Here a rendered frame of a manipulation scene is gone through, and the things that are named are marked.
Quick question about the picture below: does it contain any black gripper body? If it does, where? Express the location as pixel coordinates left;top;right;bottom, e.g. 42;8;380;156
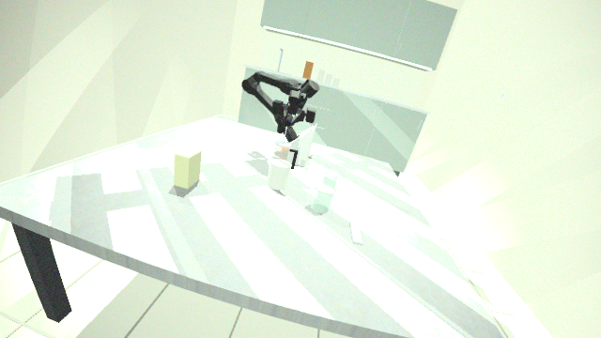
272;100;316;123

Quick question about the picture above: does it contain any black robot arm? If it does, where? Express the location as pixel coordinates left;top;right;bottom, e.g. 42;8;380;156
241;70;320;143

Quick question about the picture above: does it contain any pale yellow block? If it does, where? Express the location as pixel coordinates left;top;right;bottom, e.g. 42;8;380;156
174;147;202;189

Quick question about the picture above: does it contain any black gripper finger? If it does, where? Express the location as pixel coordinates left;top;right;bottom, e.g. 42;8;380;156
281;105;288;122
291;108;305;125

